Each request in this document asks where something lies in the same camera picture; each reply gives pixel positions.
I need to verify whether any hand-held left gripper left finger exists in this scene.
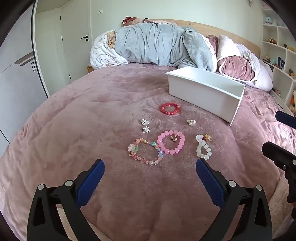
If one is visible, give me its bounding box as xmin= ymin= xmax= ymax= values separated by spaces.
xmin=27 ymin=159 xmax=105 ymax=241

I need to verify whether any cream fluffy rug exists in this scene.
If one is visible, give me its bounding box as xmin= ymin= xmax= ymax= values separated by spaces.
xmin=269 ymin=178 xmax=296 ymax=234

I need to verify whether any multicolour glass bead bracelet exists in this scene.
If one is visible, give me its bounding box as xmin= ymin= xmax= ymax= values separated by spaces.
xmin=128 ymin=138 xmax=165 ymax=166

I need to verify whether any white cartoon print duvet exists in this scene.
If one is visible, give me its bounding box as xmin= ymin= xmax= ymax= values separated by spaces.
xmin=90 ymin=29 xmax=130 ymax=69

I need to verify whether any mauve and white quilt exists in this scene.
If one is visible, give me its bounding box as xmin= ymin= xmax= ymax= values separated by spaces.
xmin=206 ymin=35 xmax=274 ymax=91

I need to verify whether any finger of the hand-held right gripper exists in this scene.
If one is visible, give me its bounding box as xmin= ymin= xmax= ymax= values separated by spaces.
xmin=275 ymin=110 xmax=296 ymax=128
xmin=262 ymin=141 xmax=296 ymax=171

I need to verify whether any white wardrobe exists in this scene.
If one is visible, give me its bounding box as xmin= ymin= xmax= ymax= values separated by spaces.
xmin=0 ymin=0 xmax=50 ymax=144

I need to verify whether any white rectangular storage box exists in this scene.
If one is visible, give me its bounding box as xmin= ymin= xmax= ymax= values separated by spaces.
xmin=165 ymin=67 xmax=246 ymax=127

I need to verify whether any pink bead bracelet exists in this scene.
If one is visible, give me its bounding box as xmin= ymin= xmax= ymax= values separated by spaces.
xmin=157 ymin=130 xmax=186 ymax=155

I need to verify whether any white bead bracelet gold charm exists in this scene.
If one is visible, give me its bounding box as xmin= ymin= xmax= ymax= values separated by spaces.
xmin=196 ymin=133 xmax=213 ymax=160

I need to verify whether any white curved shelf unit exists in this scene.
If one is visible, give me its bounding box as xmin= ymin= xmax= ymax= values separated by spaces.
xmin=260 ymin=0 xmax=296 ymax=116

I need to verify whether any red bead bracelet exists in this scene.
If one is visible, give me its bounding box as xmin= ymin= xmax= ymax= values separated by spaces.
xmin=160 ymin=103 xmax=180 ymax=116

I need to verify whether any white door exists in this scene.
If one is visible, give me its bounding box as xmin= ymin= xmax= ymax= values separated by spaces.
xmin=54 ymin=0 xmax=93 ymax=84

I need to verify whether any wooden headboard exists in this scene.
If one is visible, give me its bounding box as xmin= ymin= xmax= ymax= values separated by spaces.
xmin=142 ymin=19 xmax=260 ymax=58

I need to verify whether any pink plush bed blanket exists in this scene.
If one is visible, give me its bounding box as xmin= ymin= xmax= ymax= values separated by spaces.
xmin=0 ymin=62 xmax=296 ymax=241

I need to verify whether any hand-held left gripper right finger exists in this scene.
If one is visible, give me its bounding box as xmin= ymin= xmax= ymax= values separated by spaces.
xmin=196 ymin=159 xmax=273 ymax=241

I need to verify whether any grey fleece blanket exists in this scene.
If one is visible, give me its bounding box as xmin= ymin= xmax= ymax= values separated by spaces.
xmin=115 ymin=23 xmax=217 ymax=72

